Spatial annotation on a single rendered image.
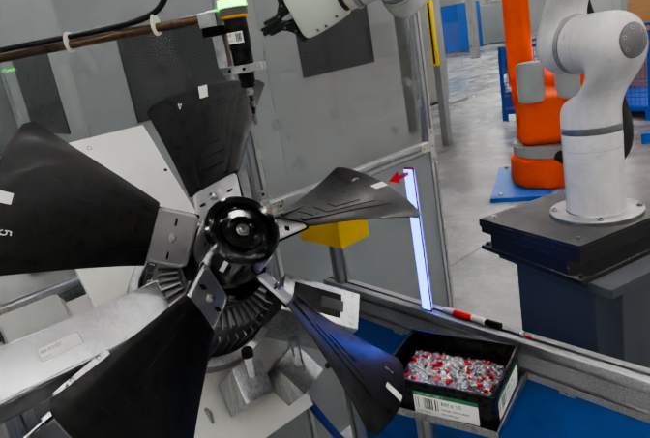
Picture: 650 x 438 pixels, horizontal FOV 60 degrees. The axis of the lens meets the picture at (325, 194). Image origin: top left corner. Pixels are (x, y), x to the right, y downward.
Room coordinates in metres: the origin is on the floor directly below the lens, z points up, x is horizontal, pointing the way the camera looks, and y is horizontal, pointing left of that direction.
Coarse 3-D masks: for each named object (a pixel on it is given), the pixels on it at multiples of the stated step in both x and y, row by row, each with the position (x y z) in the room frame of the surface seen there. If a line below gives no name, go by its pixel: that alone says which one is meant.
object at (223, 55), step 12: (216, 12) 0.92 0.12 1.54; (204, 24) 0.92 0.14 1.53; (216, 24) 0.91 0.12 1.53; (204, 36) 0.91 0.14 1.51; (216, 36) 0.91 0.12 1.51; (216, 48) 0.92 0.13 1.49; (228, 48) 0.93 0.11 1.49; (228, 60) 0.92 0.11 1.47; (228, 72) 0.89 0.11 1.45; (240, 72) 0.89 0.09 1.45
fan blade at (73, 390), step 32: (160, 320) 0.69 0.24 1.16; (192, 320) 0.73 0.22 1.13; (128, 352) 0.64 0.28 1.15; (160, 352) 0.67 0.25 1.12; (192, 352) 0.72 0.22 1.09; (96, 384) 0.60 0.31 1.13; (128, 384) 0.62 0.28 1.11; (160, 384) 0.65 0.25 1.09; (192, 384) 0.70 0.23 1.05; (64, 416) 0.56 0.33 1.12; (96, 416) 0.58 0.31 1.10; (128, 416) 0.61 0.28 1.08; (160, 416) 0.64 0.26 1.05; (192, 416) 0.68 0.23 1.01
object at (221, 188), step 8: (232, 176) 0.93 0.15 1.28; (216, 184) 0.94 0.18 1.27; (224, 184) 0.93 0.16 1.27; (232, 184) 0.92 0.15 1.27; (200, 192) 0.94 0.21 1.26; (208, 192) 0.94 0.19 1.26; (216, 192) 0.93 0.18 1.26; (224, 192) 0.92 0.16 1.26; (232, 192) 0.91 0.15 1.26; (240, 192) 0.90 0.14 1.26; (200, 200) 0.93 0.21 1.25; (208, 200) 0.93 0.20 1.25; (216, 200) 0.92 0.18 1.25; (200, 208) 0.92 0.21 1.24; (208, 208) 0.91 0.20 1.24; (200, 216) 0.91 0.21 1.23
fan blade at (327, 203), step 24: (336, 168) 1.14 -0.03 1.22; (312, 192) 1.05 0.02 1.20; (336, 192) 1.03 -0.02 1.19; (360, 192) 1.02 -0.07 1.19; (384, 192) 1.03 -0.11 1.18; (288, 216) 0.96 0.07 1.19; (312, 216) 0.93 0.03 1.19; (336, 216) 0.93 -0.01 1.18; (360, 216) 0.93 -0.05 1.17; (384, 216) 0.95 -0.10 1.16; (408, 216) 0.96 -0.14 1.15
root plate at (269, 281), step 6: (258, 276) 0.81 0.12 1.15; (264, 276) 0.85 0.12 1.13; (270, 276) 0.88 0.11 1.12; (264, 282) 0.80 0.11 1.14; (270, 282) 0.83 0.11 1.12; (270, 288) 0.79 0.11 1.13; (276, 288) 0.82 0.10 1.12; (282, 288) 0.87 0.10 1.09; (276, 294) 0.79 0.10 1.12; (282, 294) 0.82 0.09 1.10; (288, 294) 0.86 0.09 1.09; (282, 300) 0.79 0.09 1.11; (288, 300) 0.81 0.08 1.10
